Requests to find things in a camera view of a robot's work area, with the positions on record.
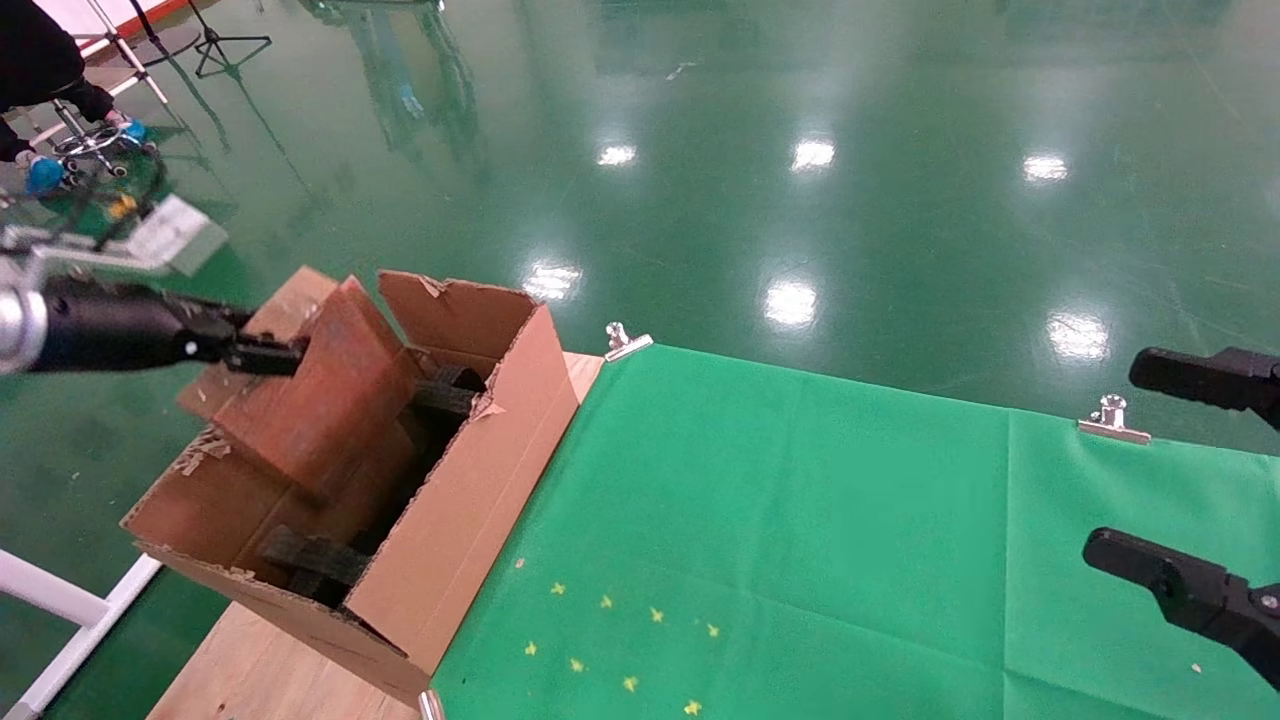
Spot large open cardboard carton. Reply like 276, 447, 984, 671
120, 265, 583, 703

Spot white table frame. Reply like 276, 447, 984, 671
0, 548, 163, 720

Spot small brown cardboard box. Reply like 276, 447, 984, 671
215, 275, 423, 501

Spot green table cloth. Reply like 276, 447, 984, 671
430, 340, 1280, 720

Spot black round base stand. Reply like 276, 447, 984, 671
128, 0, 203, 63

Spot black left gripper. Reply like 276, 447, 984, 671
35, 278, 309, 379

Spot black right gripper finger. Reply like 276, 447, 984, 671
1130, 346, 1280, 431
1083, 527, 1280, 691

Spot black tripod stand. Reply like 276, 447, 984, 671
185, 0, 273, 79

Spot rolling stool base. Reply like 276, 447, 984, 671
45, 98, 159, 186

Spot person in black clothes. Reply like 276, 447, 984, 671
0, 0, 116, 163

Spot white stand legs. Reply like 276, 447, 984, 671
60, 0, 171, 107

